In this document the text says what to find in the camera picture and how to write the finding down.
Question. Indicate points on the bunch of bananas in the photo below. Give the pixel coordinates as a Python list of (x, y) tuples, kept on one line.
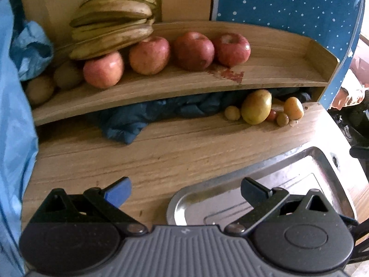
[(115, 26)]

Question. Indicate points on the metal tray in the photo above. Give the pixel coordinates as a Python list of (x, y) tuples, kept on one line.
[(288, 176)]

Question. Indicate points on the pale orange round fruit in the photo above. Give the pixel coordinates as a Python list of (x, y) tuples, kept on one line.
[(293, 108)]

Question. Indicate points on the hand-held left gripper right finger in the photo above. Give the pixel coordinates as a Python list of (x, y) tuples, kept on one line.
[(251, 192)]

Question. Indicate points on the dark blue cloth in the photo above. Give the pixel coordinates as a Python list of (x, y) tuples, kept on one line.
[(129, 121)]

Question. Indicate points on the pink bedding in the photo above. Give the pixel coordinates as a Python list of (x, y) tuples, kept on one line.
[(354, 95)]

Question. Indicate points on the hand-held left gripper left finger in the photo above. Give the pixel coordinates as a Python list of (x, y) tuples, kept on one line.
[(118, 192)]

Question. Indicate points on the crumpled blue plastic bag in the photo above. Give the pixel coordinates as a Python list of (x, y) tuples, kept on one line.
[(31, 49)]

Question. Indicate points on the small red-orange tomato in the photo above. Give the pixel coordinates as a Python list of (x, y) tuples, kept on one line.
[(272, 116)]

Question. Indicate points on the small brown-green fruit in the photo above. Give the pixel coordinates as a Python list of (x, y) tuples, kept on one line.
[(282, 119)]

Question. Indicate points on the red apple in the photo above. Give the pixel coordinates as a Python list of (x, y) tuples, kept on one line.
[(149, 56), (103, 70), (232, 50), (193, 51)]

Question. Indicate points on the yellow-green mango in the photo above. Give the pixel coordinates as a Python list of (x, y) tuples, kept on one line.
[(256, 106)]

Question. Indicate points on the small tan round fruit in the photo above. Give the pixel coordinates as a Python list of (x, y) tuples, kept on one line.
[(232, 112)]

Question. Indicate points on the brown kiwi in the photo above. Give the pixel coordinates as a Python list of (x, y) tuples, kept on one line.
[(40, 90), (68, 75)]

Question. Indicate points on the blue white-dotted panel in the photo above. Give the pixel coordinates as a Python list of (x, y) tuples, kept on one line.
[(288, 5)]

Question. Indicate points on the light blue plastic sheet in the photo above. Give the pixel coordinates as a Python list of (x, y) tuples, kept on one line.
[(14, 121)]

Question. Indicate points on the curved wooden shelf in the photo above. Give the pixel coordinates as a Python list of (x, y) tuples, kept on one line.
[(274, 63)]

